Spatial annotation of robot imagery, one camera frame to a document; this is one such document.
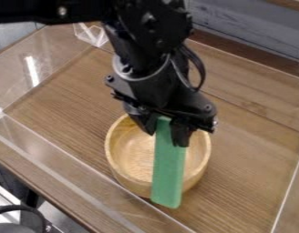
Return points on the long green block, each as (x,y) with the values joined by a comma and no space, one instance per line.
(167,178)

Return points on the clear acrylic tray wall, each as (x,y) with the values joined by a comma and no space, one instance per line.
(88,196)

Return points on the brown wooden bowl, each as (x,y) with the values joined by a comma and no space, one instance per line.
(130,152)

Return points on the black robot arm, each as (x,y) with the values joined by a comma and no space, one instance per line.
(147,30)

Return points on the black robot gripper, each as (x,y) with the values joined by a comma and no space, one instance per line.
(158,94)

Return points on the clear acrylic corner bracket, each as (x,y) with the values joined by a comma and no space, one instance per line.
(91,34)

